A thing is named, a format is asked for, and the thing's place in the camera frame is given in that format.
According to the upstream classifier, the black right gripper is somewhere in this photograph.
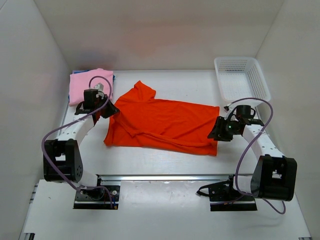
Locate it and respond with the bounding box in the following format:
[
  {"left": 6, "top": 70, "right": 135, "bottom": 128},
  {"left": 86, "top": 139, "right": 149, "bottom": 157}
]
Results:
[{"left": 207, "top": 116, "right": 240, "bottom": 142}]

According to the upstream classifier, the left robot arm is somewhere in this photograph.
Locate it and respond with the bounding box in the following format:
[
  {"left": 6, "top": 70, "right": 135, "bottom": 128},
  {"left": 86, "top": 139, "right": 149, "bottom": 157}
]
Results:
[{"left": 41, "top": 89, "right": 120, "bottom": 199}]

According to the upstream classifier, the blue folded t shirt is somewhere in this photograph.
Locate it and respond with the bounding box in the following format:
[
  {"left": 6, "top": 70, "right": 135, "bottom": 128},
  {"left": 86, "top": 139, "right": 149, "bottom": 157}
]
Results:
[{"left": 67, "top": 70, "right": 117, "bottom": 104}]

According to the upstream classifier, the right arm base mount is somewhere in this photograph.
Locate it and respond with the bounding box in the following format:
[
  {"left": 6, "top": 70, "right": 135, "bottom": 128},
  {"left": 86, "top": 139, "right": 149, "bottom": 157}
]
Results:
[{"left": 196, "top": 175, "right": 258, "bottom": 212}]

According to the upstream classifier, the pink folded t shirt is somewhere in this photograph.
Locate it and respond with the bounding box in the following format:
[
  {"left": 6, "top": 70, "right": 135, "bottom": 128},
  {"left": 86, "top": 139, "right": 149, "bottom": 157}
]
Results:
[{"left": 68, "top": 67, "right": 114, "bottom": 106}]

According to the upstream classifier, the orange t shirt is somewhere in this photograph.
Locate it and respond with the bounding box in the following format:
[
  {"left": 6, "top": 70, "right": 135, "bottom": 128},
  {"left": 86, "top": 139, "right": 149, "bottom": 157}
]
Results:
[{"left": 104, "top": 81, "right": 220, "bottom": 157}]

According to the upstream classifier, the white perforated plastic basket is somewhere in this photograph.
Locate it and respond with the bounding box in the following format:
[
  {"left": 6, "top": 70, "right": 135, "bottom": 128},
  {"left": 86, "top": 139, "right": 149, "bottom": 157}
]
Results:
[{"left": 214, "top": 56, "right": 271, "bottom": 107}]

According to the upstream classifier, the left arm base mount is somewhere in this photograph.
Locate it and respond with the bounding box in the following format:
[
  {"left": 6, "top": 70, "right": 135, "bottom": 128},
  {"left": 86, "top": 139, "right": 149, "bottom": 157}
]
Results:
[{"left": 73, "top": 175, "right": 121, "bottom": 210}]

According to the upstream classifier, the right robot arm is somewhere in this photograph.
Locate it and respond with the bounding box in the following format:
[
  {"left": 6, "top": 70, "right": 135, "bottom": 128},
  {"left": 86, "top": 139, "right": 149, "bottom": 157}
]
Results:
[{"left": 207, "top": 105, "right": 298, "bottom": 202}]

